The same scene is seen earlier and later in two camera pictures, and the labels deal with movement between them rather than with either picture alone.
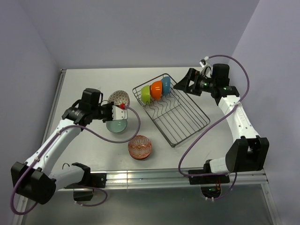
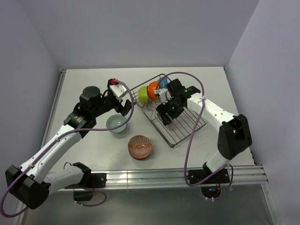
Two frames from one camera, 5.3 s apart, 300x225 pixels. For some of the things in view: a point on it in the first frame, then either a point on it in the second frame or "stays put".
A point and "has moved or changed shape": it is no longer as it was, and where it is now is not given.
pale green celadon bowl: [117, 126] stays put
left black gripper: [109, 105] -> [123, 110]
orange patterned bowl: [139, 147] stays put
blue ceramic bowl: [166, 85] has moved or changed shape
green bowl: [145, 94] has moved or changed shape
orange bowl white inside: [156, 90] has moved or changed shape
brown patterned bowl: [119, 97] has moved or changed shape
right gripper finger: [193, 75] -> [166, 119]
